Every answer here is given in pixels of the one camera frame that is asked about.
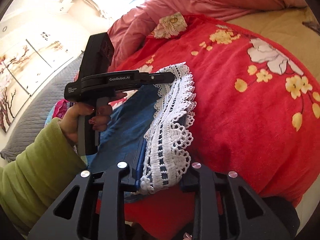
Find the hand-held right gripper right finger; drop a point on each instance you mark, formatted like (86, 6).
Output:
(200, 180)

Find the person's right hand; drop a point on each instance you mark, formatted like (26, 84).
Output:
(187, 237)

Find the blue pants with white lace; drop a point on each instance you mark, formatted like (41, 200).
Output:
(120, 130)

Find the red floral blanket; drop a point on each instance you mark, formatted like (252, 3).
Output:
(237, 142)

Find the magenta floral pillow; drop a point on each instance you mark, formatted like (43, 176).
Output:
(60, 107)

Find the beige bed sheet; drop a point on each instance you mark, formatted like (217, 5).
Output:
(287, 32)

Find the blossom wall painting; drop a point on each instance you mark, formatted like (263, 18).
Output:
(30, 65)

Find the dark remote control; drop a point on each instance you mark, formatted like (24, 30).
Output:
(311, 25)

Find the person's left forearm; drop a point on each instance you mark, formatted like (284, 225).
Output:
(32, 175)

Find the grey quilted headboard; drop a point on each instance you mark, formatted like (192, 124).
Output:
(37, 110)

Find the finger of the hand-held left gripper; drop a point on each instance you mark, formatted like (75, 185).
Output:
(160, 77)

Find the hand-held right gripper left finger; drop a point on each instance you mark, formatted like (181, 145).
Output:
(135, 170)

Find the person's left hand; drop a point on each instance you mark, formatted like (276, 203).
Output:
(102, 117)

